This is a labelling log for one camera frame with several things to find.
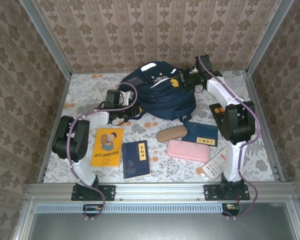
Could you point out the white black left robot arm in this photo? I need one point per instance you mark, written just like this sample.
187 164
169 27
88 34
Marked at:
82 140

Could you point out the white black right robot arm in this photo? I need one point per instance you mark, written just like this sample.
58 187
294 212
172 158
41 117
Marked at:
240 125

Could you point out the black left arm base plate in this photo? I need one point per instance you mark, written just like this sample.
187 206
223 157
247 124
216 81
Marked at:
110 192

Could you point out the aluminium corner post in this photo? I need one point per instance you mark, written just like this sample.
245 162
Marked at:
47 42
267 40

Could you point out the tan glasses case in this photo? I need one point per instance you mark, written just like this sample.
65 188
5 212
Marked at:
171 133

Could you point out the aluminium table edge rail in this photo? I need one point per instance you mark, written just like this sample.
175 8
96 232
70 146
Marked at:
160 190

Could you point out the navy book horizontal yellow label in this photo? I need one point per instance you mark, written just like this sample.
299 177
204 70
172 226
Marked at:
202 132

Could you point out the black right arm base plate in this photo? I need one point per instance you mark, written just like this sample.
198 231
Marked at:
210 192

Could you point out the white stationery packet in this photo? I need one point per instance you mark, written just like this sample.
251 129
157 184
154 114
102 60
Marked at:
215 167

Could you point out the yellow book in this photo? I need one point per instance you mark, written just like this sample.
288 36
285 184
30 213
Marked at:
107 150

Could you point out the grey metal panel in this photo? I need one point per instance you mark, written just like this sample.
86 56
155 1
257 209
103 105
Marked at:
152 227

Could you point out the aluminium side rail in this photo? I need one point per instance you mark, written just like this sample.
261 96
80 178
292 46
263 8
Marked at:
251 85
62 100

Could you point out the pink pencil case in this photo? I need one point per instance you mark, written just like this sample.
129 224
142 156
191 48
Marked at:
188 151

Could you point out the black book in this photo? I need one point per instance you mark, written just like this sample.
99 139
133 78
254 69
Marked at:
216 112

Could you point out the navy book vertical yellow label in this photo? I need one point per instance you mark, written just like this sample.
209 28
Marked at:
135 162

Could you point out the navy blue backpack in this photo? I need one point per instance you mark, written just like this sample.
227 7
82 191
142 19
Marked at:
165 105

